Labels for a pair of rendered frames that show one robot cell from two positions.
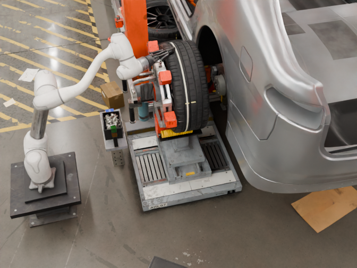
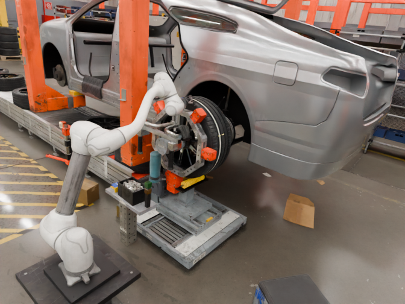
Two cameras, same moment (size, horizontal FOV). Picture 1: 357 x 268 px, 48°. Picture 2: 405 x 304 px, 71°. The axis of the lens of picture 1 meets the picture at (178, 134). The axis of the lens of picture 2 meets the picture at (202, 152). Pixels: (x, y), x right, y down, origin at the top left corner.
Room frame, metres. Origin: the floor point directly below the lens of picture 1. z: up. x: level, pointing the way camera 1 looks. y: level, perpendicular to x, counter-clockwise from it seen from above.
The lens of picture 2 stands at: (0.50, 1.30, 1.68)
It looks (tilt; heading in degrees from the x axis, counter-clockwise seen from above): 23 degrees down; 321
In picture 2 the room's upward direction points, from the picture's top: 6 degrees clockwise
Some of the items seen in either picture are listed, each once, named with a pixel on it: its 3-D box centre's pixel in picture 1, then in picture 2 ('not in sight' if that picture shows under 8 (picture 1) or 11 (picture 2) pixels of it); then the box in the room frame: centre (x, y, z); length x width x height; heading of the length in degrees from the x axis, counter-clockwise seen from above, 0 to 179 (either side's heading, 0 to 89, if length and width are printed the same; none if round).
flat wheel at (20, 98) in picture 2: not in sight; (36, 98); (5.81, 0.65, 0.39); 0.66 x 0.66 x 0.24
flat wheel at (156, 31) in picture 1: (162, 25); (105, 131); (3.90, 0.17, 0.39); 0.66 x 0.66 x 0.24
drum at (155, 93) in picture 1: (150, 92); (170, 143); (2.26, 0.21, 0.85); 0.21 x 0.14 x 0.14; 104
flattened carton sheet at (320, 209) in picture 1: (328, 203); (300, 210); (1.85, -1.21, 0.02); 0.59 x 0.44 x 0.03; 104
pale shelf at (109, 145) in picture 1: (112, 129); (130, 197); (2.28, 0.53, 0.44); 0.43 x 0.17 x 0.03; 14
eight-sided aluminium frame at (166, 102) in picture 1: (159, 90); (177, 141); (2.28, 0.14, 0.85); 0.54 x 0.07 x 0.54; 14
